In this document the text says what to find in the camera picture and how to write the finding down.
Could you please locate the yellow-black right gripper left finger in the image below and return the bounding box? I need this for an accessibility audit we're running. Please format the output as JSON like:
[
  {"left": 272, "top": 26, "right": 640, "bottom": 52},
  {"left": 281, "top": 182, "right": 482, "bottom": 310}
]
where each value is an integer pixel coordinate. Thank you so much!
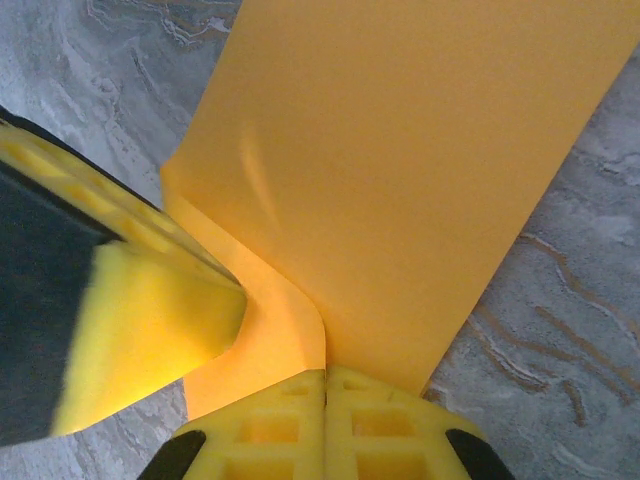
[{"left": 143, "top": 367, "right": 327, "bottom": 480}]

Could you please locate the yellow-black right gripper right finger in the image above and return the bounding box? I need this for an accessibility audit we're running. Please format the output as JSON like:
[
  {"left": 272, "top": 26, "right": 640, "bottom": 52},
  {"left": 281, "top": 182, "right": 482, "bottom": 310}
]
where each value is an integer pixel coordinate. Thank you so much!
[{"left": 324, "top": 363, "right": 512, "bottom": 480}]

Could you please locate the orange paper sheet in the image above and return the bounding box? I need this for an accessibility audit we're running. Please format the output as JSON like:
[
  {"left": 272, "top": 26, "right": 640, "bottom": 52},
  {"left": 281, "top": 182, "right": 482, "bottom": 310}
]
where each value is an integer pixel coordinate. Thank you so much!
[{"left": 159, "top": 0, "right": 640, "bottom": 421}]

